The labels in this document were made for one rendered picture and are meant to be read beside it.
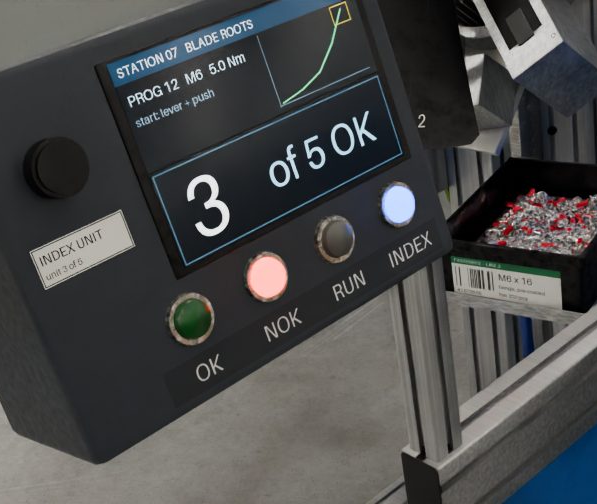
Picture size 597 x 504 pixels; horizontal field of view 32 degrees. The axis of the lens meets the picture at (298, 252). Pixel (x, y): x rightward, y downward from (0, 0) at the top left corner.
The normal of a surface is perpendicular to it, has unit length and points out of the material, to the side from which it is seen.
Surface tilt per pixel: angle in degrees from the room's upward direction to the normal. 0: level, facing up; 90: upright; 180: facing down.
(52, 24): 90
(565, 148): 90
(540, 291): 90
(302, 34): 75
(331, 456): 0
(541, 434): 90
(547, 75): 121
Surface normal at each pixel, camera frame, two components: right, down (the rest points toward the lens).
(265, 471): -0.16, -0.88
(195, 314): 0.56, -0.07
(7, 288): -0.74, 0.40
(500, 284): -0.54, 0.45
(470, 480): 0.65, 0.24
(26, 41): -0.31, 0.47
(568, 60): 0.25, 0.80
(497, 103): 0.73, -0.04
